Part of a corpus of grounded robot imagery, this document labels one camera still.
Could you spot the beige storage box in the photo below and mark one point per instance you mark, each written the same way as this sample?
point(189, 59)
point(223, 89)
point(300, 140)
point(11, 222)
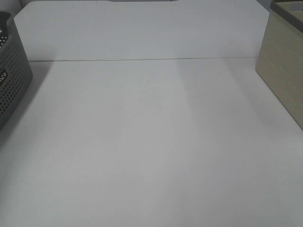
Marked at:
point(280, 60)

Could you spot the grey perforated plastic basket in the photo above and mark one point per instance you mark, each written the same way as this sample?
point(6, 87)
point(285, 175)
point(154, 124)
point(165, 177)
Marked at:
point(15, 72)

